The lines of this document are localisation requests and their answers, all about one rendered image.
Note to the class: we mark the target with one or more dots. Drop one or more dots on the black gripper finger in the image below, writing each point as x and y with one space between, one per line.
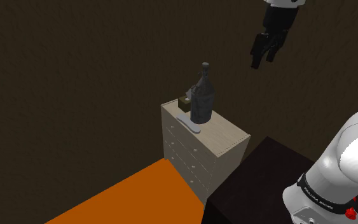
274 49
257 51

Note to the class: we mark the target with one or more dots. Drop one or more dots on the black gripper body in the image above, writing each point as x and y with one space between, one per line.
276 20

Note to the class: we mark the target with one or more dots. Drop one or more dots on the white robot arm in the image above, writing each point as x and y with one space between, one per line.
330 173

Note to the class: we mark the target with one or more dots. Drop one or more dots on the dark grey bottle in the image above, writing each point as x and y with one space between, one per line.
202 99

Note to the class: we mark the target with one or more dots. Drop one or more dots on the dark olive tissue box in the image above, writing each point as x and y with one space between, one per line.
184 104

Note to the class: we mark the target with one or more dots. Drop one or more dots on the beige chest of drawers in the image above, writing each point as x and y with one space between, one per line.
219 136

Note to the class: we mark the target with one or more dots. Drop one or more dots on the grey remote control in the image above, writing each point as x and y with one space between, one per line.
188 124

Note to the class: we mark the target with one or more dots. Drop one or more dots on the dark robot stand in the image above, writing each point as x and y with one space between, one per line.
253 186

